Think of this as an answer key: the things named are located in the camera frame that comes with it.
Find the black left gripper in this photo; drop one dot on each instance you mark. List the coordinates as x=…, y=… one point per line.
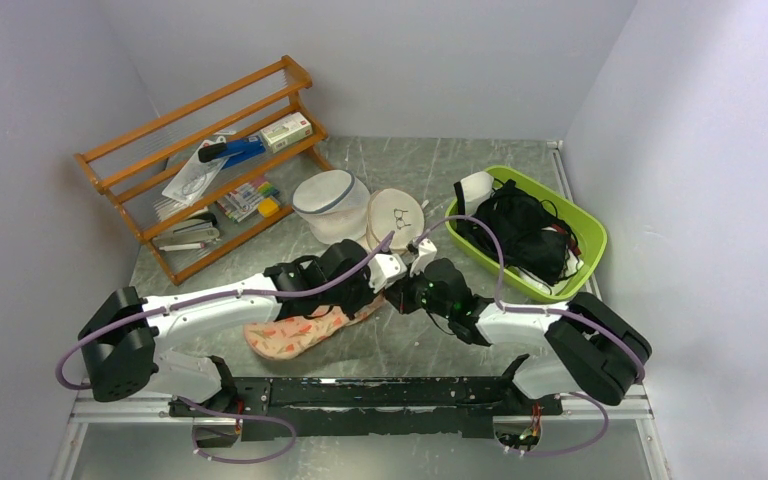
x=351, y=309

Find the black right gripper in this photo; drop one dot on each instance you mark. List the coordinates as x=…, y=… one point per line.
x=399, y=293

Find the pink floral mesh laundry bag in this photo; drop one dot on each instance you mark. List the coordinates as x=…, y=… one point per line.
x=289, y=338

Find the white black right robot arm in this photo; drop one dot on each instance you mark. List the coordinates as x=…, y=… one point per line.
x=584, y=345

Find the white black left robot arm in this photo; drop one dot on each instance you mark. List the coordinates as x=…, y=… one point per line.
x=130, y=343

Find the white blue-rimmed mesh bag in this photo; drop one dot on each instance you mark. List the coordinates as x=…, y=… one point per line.
x=334, y=204

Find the beige mesh bag with glasses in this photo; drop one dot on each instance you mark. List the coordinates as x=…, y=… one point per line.
x=393, y=210

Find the marker pen pack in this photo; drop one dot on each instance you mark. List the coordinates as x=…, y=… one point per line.
x=240, y=203

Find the white garment in basket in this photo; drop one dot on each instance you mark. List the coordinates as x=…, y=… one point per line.
x=474, y=190

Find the white pen on shelf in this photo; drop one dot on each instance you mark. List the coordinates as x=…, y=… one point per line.
x=183, y=247

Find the grey stapler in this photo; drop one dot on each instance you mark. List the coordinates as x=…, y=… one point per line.
x=201, y=227

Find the blue black stapler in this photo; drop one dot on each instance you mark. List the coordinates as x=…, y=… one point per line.
x=235, y=152

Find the orange wooden shelf rack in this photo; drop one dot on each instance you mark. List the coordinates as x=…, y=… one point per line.
x=132, y=170

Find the white red-marked box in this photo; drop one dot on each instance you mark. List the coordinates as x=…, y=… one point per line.
x=285, y=132

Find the clear plastic packet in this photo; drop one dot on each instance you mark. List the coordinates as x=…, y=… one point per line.
x=194, y=177

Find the green plastic basket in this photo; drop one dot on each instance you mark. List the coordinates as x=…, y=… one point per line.
x=591, y=235

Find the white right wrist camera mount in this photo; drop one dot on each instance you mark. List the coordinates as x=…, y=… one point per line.
x=424, y=252

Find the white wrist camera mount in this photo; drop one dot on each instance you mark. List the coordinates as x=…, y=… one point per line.
x=385, y=270
x=424, y=252

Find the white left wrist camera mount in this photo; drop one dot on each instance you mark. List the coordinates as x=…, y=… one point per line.
x=385, y=270

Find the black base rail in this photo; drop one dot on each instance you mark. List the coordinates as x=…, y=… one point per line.
x=277, y=407

